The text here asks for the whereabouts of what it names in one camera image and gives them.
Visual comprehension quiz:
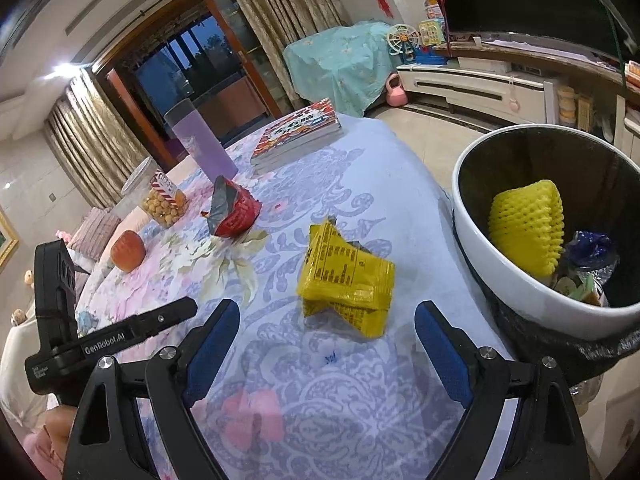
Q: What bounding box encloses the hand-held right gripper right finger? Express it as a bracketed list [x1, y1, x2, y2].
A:
[414, 300, 591, 480]

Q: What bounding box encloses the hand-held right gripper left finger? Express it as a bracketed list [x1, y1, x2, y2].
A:
[62, 299, 242, 480]

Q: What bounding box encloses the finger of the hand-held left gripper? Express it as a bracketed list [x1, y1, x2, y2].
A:
[76, 296, 199, 346]

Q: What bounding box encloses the yellow snack packet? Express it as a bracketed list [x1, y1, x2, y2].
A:
[296, 216, 396, 317]
[327, 302, 391, 341]

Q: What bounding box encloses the white round waste bin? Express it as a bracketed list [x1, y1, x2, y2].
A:
[451, 124, 640, 341]

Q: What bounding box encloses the yellow foam fruit net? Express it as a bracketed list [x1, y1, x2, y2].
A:
[489, 179, 565, 277]

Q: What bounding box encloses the green paper box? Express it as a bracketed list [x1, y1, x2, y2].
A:
[572, 275, 601, 306]

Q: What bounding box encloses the blue plastic wrapper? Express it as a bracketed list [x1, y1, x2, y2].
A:
[570, 231, 618, 281]

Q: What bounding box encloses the person's left forearm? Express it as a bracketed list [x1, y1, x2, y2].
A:
[22, 405, 76, 480]

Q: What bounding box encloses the red apple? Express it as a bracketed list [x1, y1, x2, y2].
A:
[111, 230, 146, 272]

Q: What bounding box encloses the pink striped cushion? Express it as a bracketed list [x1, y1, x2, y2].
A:
[67, 207, 121, 261]

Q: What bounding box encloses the red snack bag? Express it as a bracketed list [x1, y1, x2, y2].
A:
[207, 176, 263, 238]

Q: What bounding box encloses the clear plastic container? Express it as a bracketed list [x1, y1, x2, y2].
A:
[120, 157, 157, 211]

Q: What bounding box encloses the beige patterned curtain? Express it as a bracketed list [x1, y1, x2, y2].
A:
[220, 0, 343, 111]
[45, 67, 151, 208]

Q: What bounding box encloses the tall purple cup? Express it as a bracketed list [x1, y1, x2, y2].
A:
[165, 100, 240, 178]

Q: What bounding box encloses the white-edged book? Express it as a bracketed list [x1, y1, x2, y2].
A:
[252, 127, 343, 173]

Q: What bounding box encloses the stack of picture books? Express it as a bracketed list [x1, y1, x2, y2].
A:
[250, 99, 342, 158]

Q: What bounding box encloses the wooden framed glass door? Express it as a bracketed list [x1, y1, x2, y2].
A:
[102, 0, 281, 171]

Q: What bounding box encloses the pink toy kettlebell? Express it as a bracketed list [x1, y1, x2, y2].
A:
[384, 74, 407, 107]

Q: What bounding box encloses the white and wood TV cabinet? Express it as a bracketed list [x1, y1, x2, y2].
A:
[397, 32, 640, 161]

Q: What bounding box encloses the white upright panel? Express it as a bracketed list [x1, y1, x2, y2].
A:
[542, 80, 558, 123]

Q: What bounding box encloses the stack of yellow containers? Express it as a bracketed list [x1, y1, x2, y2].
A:
[557, 85, 576, 126]

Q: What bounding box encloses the blue toy set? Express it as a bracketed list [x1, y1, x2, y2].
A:
[415, 47, 448, 67]

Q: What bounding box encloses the teal floral dust cloth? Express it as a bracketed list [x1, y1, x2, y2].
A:
[283, 21, 401, 117]

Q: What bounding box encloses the ferris wheel toy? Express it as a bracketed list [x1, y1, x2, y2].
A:
[386, 23, 422, 65]

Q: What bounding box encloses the colourful toy activity board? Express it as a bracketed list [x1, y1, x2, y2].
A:
[417, 20, 446, 46]

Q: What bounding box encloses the pink ribbon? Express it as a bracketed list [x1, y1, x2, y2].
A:
[430, 0, 453, 56]

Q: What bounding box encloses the gold picture frame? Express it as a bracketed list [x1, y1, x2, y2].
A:
[0, 207, 20, 266]

